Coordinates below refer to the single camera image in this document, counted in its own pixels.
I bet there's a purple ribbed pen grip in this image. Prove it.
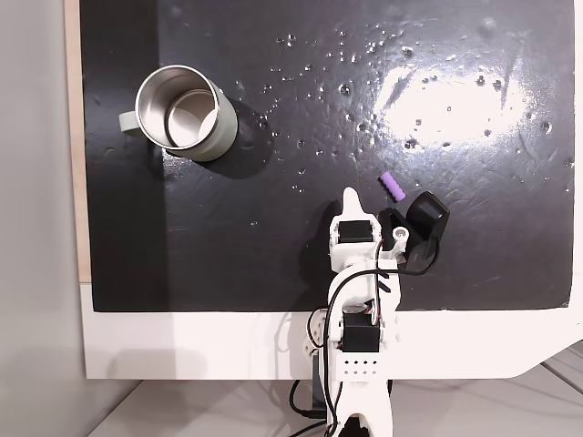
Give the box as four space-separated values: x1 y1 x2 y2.
376 171 407 203

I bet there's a pale green steel mug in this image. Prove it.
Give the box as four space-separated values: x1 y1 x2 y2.
118 65 240 164

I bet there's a beige wooden strip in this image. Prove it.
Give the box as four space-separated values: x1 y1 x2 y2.
63 0 94 284

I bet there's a red white servo wire bundle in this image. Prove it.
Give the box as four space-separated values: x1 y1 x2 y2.
369 243 388 327

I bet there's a black power cable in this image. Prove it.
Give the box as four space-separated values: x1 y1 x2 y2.
288 377 330 437

